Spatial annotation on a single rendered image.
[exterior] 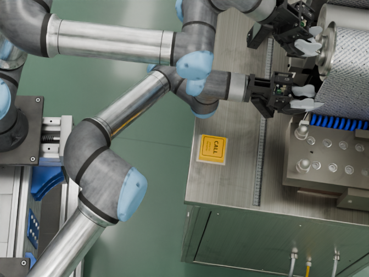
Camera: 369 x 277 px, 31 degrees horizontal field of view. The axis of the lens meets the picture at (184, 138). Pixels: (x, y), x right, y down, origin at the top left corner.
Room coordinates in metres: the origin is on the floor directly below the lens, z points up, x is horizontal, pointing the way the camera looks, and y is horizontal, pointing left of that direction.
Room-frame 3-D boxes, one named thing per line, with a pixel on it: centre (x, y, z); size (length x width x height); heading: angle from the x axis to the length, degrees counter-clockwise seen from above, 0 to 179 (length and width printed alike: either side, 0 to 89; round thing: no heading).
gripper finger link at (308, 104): (0.79, -0.30, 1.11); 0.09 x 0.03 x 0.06; 90
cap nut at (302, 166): (0.64, -0.32, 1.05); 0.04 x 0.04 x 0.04
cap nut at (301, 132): (0.74, -0.31, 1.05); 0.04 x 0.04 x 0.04
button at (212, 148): (0.70, -0.08, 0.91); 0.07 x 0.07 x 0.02; 1
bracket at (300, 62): (0.90, -0.27, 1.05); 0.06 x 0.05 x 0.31; 91
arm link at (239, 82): (0.80, -0.12, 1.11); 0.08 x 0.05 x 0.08; 1
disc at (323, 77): (0.87, -0.31, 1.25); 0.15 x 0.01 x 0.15; 1
